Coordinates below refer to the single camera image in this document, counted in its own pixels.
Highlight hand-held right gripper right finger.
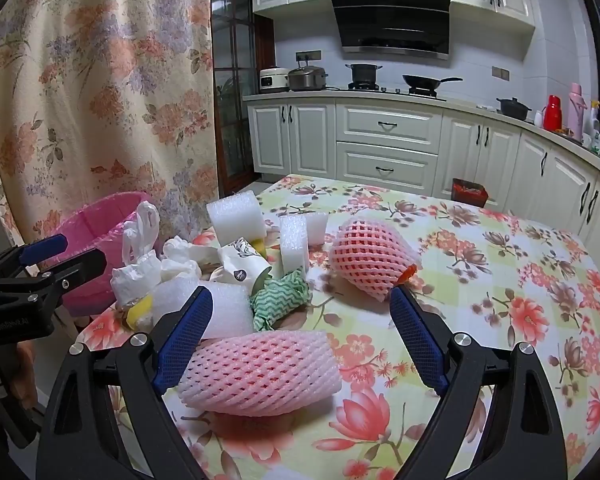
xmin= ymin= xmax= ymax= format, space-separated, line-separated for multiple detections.
xmin=389 ymin=285 xmax=567 ymax=480

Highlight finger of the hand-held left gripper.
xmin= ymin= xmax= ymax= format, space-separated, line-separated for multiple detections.
xmin=0 ymin=234 xmax=69 ymax=286
xmin=32 ymin=248 xmax=107 ymax=306

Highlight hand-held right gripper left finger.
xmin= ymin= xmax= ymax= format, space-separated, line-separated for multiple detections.
xmin=36 ymin=285 xmax=216 ymax=480

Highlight pink lined trash bin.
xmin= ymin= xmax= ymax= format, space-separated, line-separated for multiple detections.
xmin=35 ymin=191 xmax=156 ymax=318

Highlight white tissue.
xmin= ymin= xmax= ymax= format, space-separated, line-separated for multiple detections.
xmin=161 ymin=236 xmax=221 ymax=281
xmin=111 ymin=255 xmax=162 ymax=308

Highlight pink foam net sleeve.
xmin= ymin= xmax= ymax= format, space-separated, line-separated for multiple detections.
xmin=177 ymin=331 xmax=342 ymax=417

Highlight pink foam net with orange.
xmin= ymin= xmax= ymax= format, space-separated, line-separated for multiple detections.
xmin=328 ymin=217 xmax=418 ymax=303

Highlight flat white foam pad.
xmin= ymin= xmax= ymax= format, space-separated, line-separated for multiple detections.
xmin=155 ymin=280 xmax=253 ymax=341

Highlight white plastic bag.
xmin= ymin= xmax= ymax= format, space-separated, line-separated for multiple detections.
xmin=121 ymin=201 xmax=161 ymax=266

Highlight floral tablecloth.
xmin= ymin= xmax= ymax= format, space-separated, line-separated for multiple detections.
xmin=77 ymin=174 xmax=600 ymax=480

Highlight white printed paper cup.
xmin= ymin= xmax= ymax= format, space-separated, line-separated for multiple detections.
xmin=219 ymin=239 xmax=272 ymax=293

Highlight green white zigzag cloth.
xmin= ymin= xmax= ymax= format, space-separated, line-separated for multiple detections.
xmin=250 ymin=269 xmax=312 ymax=332

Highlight large white foam block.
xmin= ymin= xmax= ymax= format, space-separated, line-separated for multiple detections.
xmin=206 ymin=191 xmax=267 ymax=247

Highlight brown bin with red bag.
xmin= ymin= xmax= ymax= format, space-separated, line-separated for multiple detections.
xmin=451 ymin=178 xmax=488 ymax=207

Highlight floral curtain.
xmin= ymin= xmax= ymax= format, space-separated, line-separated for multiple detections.
xmin=0 ymin=0 xmax=218 ymax=246

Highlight white lower kitchen cabinets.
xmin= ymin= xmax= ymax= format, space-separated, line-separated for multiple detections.
xmin=246 ymin=100 xmax=600 ymax=281

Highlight wooden glass door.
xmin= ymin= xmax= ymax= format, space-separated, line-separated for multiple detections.
xmin=210 ymin=0 xmax=276 ymax=196

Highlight black casserole pot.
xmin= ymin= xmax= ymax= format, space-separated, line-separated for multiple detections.
xmin=496 ymin=97 xmax=533 ymax=121

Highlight gas stove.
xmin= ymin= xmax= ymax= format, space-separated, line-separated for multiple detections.
xmin=347 ymin=82 xmax=448 ymax=98

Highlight black wok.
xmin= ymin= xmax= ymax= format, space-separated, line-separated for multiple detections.
xmin=402 ymin=74 xmax=464 ymax=92

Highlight red thermos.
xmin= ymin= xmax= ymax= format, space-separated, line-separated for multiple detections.
xmin=541 ymin=94 xmax=563 ymax=131

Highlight white rice cooker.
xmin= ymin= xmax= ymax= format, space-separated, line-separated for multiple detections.
xmin=259 ymin=66 xmax=291 ymax=94

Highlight black stock pot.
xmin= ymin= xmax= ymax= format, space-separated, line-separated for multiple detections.
xmin=345 ymin=63 xmax=383 ymax=87

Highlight pink thermos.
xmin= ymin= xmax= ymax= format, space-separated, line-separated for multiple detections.
xmin=566 ymin=82 xmax=588 ymax=140

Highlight silver pressure cooker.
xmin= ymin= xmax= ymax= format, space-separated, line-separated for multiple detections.
xmin=286 ymin=62 xmax=328 ymax=92

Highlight black range hood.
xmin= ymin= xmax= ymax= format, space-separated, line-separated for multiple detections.
xmin=328 ymin=0 xmax=452 ymax=61

